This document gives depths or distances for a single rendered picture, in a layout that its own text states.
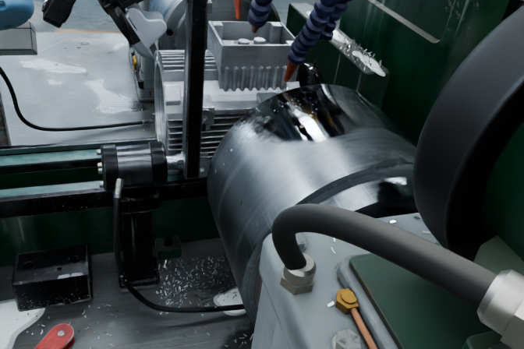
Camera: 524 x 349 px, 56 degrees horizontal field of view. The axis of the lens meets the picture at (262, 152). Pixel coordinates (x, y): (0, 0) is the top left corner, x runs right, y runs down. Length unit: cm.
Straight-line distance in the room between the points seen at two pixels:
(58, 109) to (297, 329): 101
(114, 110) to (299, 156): 82
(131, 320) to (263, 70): 41
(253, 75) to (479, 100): 51
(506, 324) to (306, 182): 28
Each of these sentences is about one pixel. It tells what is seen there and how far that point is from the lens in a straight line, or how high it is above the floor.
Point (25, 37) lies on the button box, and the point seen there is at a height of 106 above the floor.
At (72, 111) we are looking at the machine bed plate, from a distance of 124.
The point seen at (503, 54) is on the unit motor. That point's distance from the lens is 25.
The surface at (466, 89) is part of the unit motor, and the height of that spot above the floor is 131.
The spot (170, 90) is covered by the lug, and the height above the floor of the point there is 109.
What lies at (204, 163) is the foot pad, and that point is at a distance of 73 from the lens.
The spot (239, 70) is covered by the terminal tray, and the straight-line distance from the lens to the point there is 72.
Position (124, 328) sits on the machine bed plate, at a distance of 75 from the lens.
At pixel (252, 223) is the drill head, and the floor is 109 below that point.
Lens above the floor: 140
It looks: 33 degrees down
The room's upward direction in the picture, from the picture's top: 8 degrees clockwise
